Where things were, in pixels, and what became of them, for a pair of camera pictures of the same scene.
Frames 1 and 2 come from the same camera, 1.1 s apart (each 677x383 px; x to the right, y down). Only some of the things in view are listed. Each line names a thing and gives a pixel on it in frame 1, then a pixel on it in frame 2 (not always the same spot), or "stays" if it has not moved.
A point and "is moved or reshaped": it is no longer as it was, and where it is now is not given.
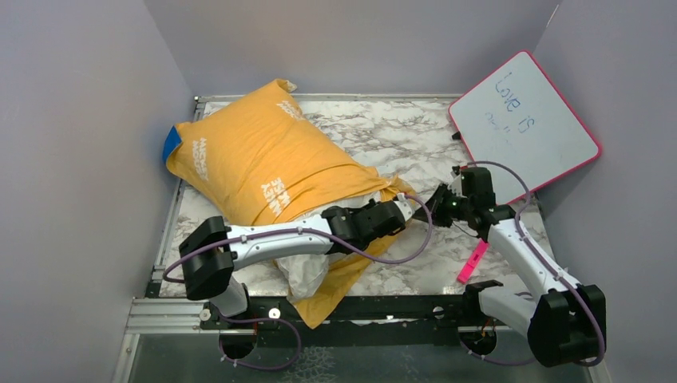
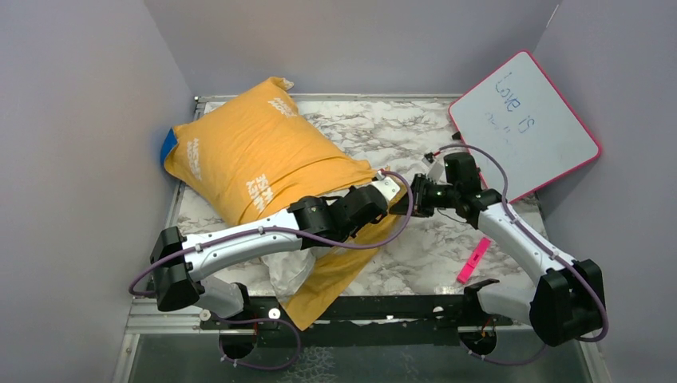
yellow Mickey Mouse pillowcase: (263, 151) stays
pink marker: (473, 261) stays
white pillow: (306, 274) is moved or reshaped
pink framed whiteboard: (513, 118) stays
